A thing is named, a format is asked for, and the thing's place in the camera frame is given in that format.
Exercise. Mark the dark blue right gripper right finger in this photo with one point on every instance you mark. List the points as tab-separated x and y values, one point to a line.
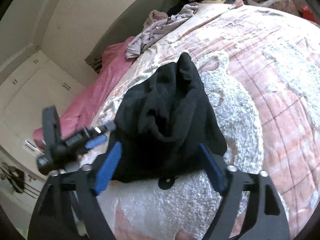
214	166

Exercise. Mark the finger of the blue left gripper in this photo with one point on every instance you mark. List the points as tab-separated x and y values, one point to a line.
93	143

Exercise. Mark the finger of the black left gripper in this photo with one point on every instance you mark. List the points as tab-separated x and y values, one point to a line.
106	127

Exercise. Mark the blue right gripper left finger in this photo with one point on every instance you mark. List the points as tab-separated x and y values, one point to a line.
106	170

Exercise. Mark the black IKISS sweater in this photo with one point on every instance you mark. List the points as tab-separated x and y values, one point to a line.
161	122

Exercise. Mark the right hand thumb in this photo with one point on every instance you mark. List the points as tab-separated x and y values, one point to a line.
181	235

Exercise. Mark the pink blanket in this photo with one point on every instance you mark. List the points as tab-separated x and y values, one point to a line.
85	106

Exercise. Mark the cream wardrobe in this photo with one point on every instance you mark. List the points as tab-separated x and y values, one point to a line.
36	84

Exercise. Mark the lilac crumpled garment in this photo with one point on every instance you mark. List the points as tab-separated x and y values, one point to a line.
159	29

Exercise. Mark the pink white quilted bedspread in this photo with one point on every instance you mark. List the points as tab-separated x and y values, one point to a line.
261	68

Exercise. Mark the mauve fuzzy garment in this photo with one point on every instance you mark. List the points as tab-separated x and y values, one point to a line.
154	16

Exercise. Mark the dark grey headboard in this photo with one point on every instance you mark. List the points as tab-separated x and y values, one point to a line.
129	23

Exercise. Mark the red plastic bag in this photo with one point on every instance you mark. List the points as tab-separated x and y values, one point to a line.
307	14

